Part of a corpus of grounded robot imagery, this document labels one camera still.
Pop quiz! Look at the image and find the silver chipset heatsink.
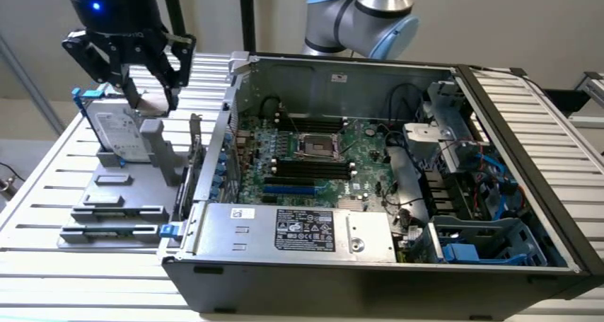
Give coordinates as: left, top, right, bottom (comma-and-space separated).
337, 198, 370, 210

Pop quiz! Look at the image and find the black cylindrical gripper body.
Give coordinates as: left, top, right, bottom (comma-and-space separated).
61, 0, 170, 76

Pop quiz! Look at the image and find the blue plastic drive cage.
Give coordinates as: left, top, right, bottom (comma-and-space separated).
426, 214, 550, 267

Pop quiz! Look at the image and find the CPU socket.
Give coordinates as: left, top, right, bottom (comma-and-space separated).
294, 132, 342, 161

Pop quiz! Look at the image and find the black expansion slot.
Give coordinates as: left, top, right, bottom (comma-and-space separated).
261, 195, 317, 205
263, 177, 317, 188

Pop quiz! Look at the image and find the red wire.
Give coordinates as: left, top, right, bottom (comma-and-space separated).
438, 139, 495, 181

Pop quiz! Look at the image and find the blue expansion slot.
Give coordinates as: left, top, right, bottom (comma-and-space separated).
262, 185, 318, 196

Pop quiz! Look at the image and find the black wire loop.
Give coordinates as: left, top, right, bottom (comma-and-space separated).
386, 82, 427, 125
258, 94, 286, 119

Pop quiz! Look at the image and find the black stand pole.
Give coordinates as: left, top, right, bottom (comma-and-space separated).
158, 0, 189, 37
238, 0, 259, 53

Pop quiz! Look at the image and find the metal disk bay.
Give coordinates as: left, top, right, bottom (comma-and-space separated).
402, 80, 493, 174

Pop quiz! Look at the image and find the black cable with plug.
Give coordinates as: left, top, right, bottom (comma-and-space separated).
0, 161, 29, 195

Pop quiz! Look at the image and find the graphics card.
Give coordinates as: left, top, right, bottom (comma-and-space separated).
173, 113, 209, 222

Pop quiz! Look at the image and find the silver hard disk blue carrier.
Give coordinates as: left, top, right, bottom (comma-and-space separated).
70, 86, 145, 167

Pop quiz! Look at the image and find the green RAM stick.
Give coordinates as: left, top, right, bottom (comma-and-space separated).
74, 207, 166, 219

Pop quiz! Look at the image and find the black open PC case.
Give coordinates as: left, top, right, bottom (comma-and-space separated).
159, 51, 604, 320

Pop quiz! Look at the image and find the black cable on table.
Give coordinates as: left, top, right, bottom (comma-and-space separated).
470, 64, 554, 100

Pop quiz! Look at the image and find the blue wire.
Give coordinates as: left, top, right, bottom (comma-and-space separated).
474, 151, 529, 221

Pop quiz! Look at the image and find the grey air shroud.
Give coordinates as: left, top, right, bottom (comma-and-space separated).
386, 146, 431, 225

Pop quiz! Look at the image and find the aluminium profile frame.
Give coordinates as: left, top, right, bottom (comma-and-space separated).
567, 71, 604, 128

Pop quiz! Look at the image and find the green motherboard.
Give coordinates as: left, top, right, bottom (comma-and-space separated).
230, 117, 399, 210

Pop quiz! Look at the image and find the silver power supply unit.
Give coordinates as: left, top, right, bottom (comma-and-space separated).
178, 202, 399, 265

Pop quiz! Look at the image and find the grey parts rack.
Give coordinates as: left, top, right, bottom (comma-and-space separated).
57, 118, 191, 249

